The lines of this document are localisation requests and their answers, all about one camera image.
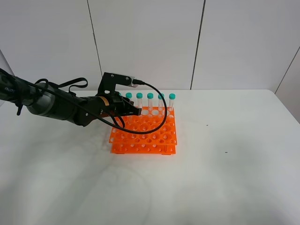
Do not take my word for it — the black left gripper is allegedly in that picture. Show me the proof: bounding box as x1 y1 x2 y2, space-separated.
75 93 142 127

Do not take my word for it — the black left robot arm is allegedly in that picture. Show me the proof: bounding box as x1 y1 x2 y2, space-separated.
0 70 142 127

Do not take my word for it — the orange test tube rack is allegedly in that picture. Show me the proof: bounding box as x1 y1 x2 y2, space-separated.
108 106 178 156

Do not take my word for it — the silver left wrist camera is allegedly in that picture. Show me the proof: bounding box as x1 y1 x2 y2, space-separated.
96 72 138 96

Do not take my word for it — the black camera cable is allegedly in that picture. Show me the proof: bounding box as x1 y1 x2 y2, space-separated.
0 67 168 135

